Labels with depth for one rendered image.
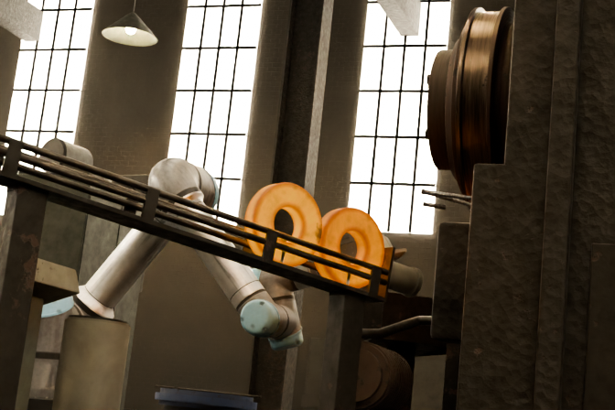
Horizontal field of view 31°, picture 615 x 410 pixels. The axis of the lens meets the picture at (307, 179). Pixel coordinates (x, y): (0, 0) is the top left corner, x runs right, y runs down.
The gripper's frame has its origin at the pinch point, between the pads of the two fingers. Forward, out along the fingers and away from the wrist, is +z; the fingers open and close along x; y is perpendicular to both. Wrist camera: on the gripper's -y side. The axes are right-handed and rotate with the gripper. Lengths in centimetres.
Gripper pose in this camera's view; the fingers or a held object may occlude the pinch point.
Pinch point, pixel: (401, 254)
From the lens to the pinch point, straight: 246.7
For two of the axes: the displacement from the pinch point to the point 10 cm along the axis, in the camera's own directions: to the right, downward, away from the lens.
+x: 3.1, 2.3, 9.2
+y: -1.9, -9.3, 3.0
